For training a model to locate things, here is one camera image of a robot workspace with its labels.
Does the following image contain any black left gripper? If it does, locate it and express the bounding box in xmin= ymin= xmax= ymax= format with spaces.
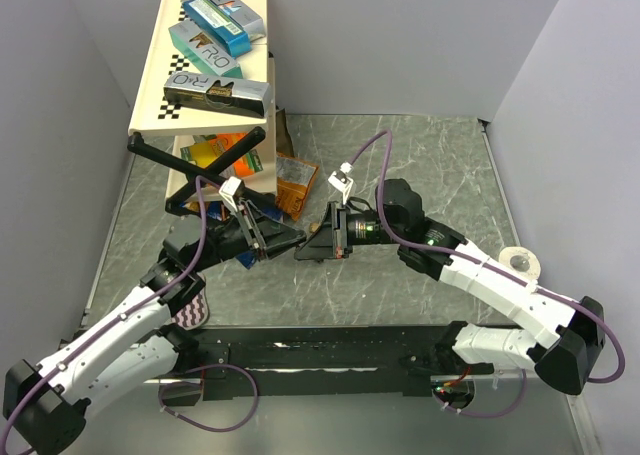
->
xmin=190 ymin=199 xmax=306 ymax=272

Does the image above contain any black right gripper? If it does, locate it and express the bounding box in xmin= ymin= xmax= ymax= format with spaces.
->
xmin=295 ymin=200 xmax=404 ymax=259

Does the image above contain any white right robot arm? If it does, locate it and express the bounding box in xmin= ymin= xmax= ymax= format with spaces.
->
xmin=294 ymin=179 xmax=605 ymax=395

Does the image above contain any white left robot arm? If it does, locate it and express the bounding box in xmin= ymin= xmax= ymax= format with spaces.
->
xmin=2 ymin=205 xmax=306 ymax=454

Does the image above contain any orange Kettle chips bag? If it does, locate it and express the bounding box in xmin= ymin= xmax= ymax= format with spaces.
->
xmin=276 ymin=153 xmax=319 ymax=221

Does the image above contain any orange sponge package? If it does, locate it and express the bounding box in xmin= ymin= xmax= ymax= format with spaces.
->
xmin=180 ymin=133 xmax=264 ymax=178

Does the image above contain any dark grey R&O box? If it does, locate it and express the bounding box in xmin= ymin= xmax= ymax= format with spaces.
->
xmin=163 ymin=71 xmax=273 ymax=118

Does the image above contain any cream two-tier shelf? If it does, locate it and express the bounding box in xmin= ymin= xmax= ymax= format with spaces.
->
xmin=128 ymin=0 xmax=277 ymax=197

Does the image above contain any teal R&O box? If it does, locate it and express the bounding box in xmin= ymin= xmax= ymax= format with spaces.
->
xmin=168 ymin=20 xmax=243 ymax=79

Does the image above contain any white tape roll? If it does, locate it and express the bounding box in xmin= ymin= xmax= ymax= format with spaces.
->
xmin=498 ymin=246 xmax=542 ymax=280

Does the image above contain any blue foil box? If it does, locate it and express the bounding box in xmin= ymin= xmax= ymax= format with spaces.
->
xmin=182 ymin=0 xmax=251 ymax=57

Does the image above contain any silver R&O box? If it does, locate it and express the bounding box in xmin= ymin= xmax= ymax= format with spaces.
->
xmin=210 ymin=0 xmax=267 ymax=41

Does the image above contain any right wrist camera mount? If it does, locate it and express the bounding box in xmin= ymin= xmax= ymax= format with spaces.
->
xmin=328 ymin=162 xmax=355 ymax=205

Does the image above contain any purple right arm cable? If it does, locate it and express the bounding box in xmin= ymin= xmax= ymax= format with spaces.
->
xmin=349 ymin=129 xmax=626 ymax=384

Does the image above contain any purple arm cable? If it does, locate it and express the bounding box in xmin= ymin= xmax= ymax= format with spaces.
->
xmin=0 ymin=175 xmax=224 ymax=454
xmin=349 ymin=129 xmax=626 ymax=384

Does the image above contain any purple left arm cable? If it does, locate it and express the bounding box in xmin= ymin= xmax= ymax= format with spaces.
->
xmin=0 ymin=175 xmax=224 ymax=454

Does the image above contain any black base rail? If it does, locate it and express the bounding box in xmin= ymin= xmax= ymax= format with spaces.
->
xmin=175 ymin=322 xmax=493 ymax=401

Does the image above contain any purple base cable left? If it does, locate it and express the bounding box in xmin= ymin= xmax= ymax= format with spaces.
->
xmin=157 ymin=364 xmax=261 ymax=434

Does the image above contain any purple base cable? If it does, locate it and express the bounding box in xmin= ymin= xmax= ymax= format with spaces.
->
xmin=432 ymin=374 xmax=526 ymax=420
xmin=157 ymin=364 xmax=261 ymax=434

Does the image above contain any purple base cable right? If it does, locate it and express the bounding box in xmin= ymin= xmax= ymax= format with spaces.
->
xmin=432 ymin=374 xmax=526 ymax=420

